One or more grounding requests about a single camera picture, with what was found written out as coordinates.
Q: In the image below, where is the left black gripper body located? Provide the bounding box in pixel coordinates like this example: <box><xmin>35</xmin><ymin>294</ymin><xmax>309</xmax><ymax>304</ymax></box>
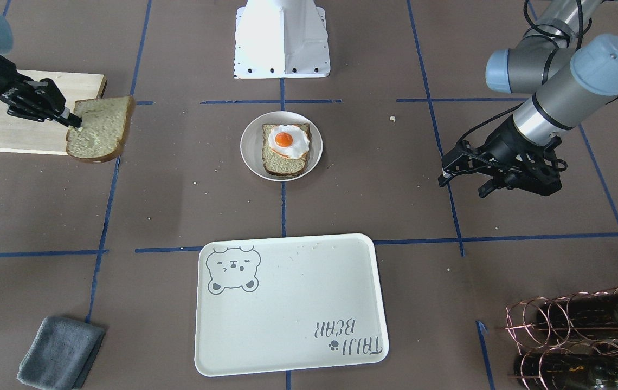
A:
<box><xmin>453</xmin><ymin>116</ymin><xmax>567</xmax><ymax>198</ymax></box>

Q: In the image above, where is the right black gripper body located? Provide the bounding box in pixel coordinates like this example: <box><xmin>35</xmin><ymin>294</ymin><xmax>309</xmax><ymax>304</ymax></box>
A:
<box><xmin>0</xmin><ymin>55</ymin><xmax>67</xmax><ymax>124</ymax></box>

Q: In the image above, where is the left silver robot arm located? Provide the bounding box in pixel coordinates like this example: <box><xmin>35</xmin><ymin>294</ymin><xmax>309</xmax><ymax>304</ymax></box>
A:
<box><xmin>438</xmin><ymin>1</ymin><xmax>618</xmax><ymax>198</ymax></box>

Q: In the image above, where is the white bear tray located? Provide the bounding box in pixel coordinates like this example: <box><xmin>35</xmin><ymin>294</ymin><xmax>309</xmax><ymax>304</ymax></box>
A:
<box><xmin>194</xmin><ymin>233</ymin><xmax>389</xmax><ymax>377</ymax></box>

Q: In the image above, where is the wooden cutting board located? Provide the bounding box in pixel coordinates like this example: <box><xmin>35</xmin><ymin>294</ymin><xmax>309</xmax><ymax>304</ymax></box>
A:
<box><xmin>0</xmin><ymin>70</ymin><xmax>107</xmax><ymax>155</ymax></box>

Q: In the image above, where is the fried egg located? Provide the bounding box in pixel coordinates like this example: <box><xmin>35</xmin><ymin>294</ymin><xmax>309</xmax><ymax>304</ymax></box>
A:
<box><xmin>265</xmin><ymin>125</ymin><xmax>311</xmax><ymax>159</ymax></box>

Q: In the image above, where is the white round plate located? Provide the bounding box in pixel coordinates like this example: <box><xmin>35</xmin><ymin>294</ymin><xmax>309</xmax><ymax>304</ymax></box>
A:
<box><xmin>240</xmin><ymin>111</ymin><xmax>324</xmax><ymax>181</ymax></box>

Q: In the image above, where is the dark wine bottle front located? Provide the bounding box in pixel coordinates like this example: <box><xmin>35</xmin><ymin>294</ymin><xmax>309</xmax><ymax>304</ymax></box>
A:
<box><xmin>536</xmin><ymin>291</ymin><xmax>618</xmax><ymax>341</ymax></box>

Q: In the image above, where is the dark wine bottle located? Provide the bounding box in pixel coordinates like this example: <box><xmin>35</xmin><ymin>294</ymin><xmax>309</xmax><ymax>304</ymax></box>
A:
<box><xmin>513</xmin><ymin>349</ymin><xmax>618</xmax><ymax>389</ymax></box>
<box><xmin>536</xmin><ymin>291</ymin><xmax>618</xmax><ymax>341</ymax></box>

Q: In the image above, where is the bread slice with egg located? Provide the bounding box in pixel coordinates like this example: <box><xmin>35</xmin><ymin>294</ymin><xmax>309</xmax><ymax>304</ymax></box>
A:
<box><xmin>261</xmin><ymin>123</ymin><xmax>312</xmax><ymax>176</ymax></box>

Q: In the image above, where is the dark wine bottle back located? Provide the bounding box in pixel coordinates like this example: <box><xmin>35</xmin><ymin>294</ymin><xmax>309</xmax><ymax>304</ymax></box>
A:
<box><xmin>513</xmin><ymin>349</ymin><xmax>618</xmax><ymax>389</ymax></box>

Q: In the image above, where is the grey folded cloth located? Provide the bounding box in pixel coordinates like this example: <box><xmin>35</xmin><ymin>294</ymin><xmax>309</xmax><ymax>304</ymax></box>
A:
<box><xmin>17</xmin><ymin>316</ymin><xmax>106</xmax><ymax>389</ymax></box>

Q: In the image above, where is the copper wire bottle rack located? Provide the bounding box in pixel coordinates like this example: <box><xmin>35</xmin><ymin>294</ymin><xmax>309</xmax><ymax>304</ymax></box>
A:
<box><xmin>503</xmin><ymin>287</ymin><xmax>618</xmax><ymax>389</ymax></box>

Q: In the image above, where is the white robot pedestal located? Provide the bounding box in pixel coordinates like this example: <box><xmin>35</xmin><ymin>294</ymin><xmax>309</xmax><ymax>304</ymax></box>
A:
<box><xmin>233</xmin><ymin>1</ymin><xmax>331</xmax><ymax>79</ymax></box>

